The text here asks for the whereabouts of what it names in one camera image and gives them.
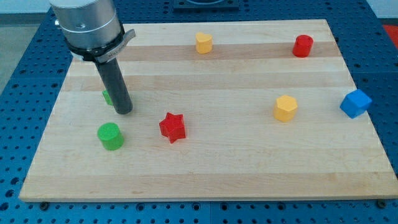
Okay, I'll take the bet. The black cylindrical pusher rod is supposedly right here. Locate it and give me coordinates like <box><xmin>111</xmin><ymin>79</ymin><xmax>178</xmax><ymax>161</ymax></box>
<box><xmin>95</xmin><ymin>58</ymin><xmax>133</xmax><ymax>114</ymax></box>

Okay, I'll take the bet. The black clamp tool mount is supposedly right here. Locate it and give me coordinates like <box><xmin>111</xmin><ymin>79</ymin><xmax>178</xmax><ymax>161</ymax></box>
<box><xmin>64</xmin><ymin>22</ymin><xmax>136</xmax><ymax>63</ymax></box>

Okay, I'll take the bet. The green star block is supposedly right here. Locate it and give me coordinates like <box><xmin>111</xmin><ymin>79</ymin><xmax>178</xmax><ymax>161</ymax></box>
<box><xmin>102</xmin><ymin>90</ymin><xmax>113</xmax><ymax>106</ymax></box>

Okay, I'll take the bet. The red star block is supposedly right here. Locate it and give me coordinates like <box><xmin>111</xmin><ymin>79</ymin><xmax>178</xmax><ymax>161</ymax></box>
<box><xmin>159</xmin><ymin>112</ymin><xmax>186</xmax><ymax>144</ymax></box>

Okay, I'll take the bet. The green cylinder block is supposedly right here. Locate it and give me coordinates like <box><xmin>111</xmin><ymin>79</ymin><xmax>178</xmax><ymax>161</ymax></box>
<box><xmin>97</xmin><ymin>123</ymin><xmax>124</xmax><ymax>151</ymax></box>

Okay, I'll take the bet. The yellow heart block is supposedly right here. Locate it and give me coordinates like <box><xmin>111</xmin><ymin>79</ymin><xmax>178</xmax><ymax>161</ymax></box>
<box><xmin>195</xmin><ymin>32</ymin><xmax>213</xmax><ymax>54</ymax></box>

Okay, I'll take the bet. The wooden board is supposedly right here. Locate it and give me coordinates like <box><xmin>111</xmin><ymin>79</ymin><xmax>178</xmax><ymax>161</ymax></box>
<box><xmin>19</xmin><ymin>19</ymin><xmax>397</xmax><ymax>202</ymax></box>

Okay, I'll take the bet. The yellow hexagon block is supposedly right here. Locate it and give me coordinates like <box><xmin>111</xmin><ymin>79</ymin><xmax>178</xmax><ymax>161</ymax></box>
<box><xmin>273</xmin><ymin>95</ymin><xmax>298</xmax><ymax>122</ymax></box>

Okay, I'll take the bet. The red cylinder block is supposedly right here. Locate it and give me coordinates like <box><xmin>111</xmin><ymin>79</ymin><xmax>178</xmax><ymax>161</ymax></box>
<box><xmin>292</xmin><ymin>35</ymin><xmax>313</xmax><ymax>58</ymax></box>

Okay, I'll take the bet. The blue cube block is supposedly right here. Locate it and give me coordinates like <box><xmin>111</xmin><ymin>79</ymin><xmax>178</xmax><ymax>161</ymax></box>
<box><xmin>340</xmin><ymin>89</ymin><xmax>373</xmax><ymax>119</ymax></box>

